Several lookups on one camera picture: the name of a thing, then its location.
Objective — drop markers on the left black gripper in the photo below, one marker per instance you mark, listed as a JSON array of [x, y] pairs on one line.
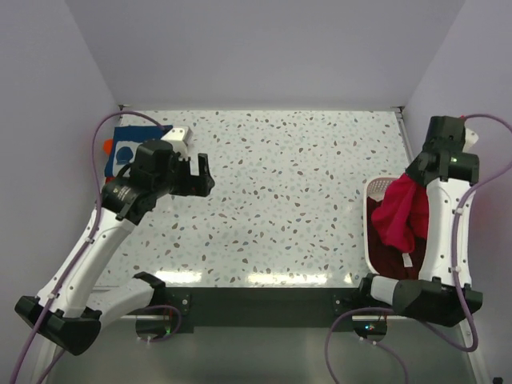
[[197, 185]]

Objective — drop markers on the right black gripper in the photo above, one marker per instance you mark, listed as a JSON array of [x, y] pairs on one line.
[[412, 170]]

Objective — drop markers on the pink t shirt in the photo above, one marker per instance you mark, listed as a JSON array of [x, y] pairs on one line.
[[403, 214]]

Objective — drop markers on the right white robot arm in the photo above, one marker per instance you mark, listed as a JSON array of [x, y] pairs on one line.
[[443, 292]]

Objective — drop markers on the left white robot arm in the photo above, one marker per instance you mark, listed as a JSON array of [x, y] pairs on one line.
[[64, 311]]

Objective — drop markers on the white laundry basket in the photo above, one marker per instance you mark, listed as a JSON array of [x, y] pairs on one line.
[[375, 189]]

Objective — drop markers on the folded blue t shirt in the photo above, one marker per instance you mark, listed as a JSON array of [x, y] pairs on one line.
[[125, 142]]

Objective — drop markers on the folded orange t shirt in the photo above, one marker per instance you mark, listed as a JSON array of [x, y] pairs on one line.
[[107, 146]]

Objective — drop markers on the dark red t shirt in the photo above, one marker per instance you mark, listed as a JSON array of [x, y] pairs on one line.
[[387, 260]]

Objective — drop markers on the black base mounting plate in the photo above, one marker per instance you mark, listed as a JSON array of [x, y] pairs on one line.
[[256, 307]]

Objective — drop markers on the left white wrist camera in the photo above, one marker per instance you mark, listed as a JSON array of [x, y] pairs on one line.
[[179, 137]]

